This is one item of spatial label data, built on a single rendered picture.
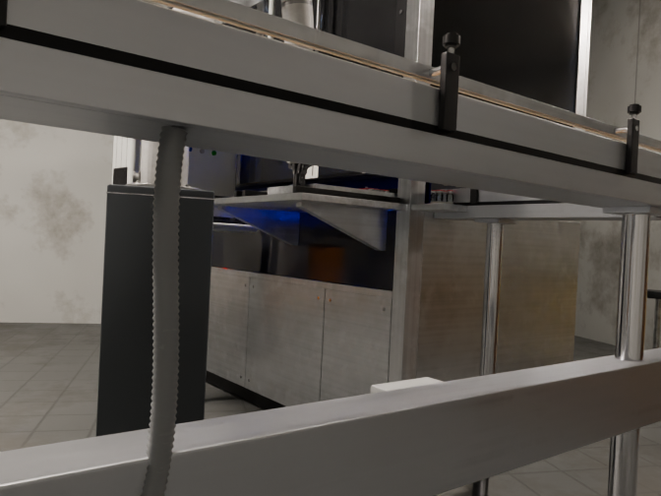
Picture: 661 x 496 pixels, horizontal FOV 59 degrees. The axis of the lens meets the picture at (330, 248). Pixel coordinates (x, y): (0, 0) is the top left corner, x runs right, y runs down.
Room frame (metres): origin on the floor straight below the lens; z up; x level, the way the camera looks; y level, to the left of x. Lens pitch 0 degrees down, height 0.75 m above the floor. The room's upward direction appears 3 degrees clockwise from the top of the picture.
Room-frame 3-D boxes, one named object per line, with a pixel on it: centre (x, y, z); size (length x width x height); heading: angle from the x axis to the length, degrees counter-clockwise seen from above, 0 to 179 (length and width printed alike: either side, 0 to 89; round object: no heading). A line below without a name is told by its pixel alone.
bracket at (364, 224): (1.82, -0.04, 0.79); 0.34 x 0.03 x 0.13; 128
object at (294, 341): (2.95, 0.00, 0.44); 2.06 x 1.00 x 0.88; 38
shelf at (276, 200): (2.02, 0.11, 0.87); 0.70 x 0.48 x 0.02; 38
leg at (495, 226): (1.78, -0.49, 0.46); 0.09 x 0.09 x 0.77; 38
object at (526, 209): (1.66, -0.58, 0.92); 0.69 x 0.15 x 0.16; 38
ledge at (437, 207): (1.82, -0.34, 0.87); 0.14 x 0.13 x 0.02; 128
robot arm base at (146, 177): (1.53, 0.44, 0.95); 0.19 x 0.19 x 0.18
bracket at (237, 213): (2.21, 0.27, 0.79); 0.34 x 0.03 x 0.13; 128
